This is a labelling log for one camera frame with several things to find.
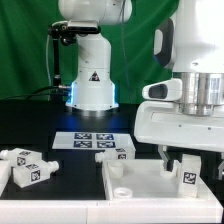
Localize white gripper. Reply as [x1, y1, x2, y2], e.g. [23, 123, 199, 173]
[134, 78, 224, 180]

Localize white u-shaped fence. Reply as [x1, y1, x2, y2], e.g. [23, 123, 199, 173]
[0, 160, 224, 224]

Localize white square tabletop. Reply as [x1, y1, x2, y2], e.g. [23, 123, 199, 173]
[102, 159, 214, 201]

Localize black cables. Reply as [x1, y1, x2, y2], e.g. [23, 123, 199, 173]
[0, 84, 73, 102]

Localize black camera on stand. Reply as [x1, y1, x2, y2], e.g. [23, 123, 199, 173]
[48, 20, 101, 86]

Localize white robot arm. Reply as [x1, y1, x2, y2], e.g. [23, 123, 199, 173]
[58, 0, 224, 153]

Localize paper sheet with markers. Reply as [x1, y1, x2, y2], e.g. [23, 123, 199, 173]
[52, 132, 134, 150]

